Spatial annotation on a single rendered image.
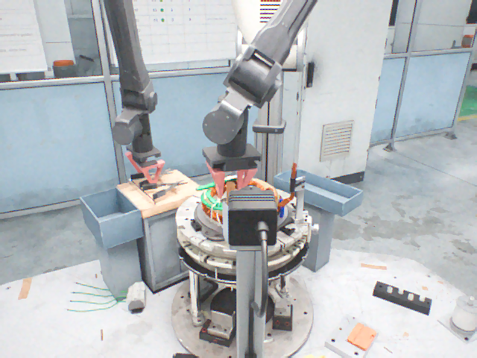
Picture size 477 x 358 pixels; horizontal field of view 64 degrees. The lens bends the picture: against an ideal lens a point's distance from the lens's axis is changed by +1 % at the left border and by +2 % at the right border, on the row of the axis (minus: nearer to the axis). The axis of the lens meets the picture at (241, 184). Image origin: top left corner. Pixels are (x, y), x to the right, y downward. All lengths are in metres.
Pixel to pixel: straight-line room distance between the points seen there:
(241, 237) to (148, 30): 2.73
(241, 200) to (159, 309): 0.83
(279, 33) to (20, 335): 0.96
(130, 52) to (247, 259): 0.69
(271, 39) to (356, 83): 2.73
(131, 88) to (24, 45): 1.97
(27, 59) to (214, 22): 1.33
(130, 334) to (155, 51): 2.30
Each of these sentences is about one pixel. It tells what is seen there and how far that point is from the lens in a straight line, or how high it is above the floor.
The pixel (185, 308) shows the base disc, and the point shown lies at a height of 0.80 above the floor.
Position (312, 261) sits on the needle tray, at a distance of 1.24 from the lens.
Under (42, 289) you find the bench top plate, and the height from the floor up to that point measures 0.78.
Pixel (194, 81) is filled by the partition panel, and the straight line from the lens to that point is 3.19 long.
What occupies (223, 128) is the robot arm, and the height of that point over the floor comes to 1.37.
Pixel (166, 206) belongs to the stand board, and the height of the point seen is 1.05.
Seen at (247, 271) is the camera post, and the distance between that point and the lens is 0.37.
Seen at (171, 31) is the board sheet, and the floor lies 1.35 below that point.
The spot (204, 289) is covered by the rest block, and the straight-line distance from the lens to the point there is 1.10.
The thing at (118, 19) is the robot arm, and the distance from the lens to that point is 0.92.
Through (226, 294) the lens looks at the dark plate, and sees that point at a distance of 1.16.
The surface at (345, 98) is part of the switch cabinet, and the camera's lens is 3.33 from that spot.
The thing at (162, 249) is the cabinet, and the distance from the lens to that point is 1.12.
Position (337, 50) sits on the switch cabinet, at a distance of 3.17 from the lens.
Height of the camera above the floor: 1.56
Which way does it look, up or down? 26 degrees down
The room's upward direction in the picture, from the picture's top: straight up
